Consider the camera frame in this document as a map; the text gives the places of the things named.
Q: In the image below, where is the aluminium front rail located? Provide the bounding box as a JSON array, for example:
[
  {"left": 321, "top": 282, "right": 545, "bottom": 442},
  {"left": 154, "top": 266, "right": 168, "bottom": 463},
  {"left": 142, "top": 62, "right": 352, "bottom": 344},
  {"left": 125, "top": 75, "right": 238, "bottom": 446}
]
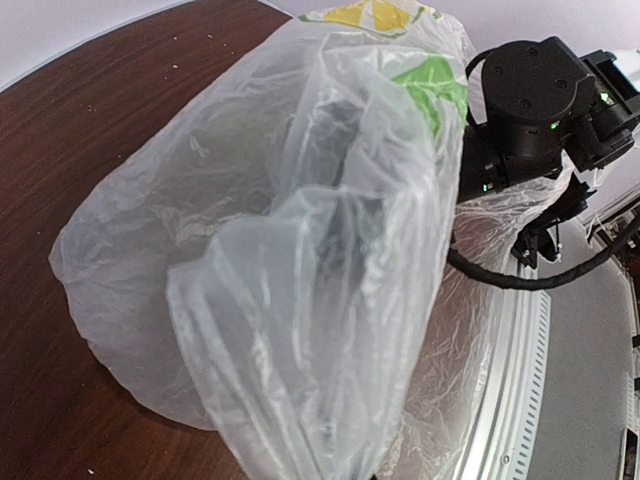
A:
[{"left": 439, "top": 199, "right": 640, "bottom": 480}]

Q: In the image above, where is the clear plastic bag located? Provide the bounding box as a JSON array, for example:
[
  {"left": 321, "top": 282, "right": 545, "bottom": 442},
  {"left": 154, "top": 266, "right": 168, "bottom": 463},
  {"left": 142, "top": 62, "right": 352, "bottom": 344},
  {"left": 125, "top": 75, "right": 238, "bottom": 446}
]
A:
[{"left": 50, "top": 1, "right": 569, "bottom": 479}]

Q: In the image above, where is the right black cable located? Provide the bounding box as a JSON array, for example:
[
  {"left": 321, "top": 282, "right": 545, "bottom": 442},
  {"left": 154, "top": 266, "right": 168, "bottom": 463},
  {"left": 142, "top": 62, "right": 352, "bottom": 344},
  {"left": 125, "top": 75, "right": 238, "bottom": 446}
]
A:
[{"left": 447, "top": 52, "right": 640, "bottom": 292}]

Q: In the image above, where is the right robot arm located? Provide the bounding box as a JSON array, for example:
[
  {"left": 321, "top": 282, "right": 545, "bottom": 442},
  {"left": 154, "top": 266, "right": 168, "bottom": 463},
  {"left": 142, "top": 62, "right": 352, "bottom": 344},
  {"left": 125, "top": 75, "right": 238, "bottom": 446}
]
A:
[{"left": 458, "top": 36, "right": 639, "bottom": 203}]

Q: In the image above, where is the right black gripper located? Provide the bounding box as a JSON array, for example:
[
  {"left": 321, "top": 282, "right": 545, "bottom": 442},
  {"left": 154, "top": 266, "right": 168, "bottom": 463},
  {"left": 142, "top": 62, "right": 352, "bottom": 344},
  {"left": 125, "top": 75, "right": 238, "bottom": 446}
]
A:
[{"left": 457, "top": 36, "right": 595, "bottom": 204}]

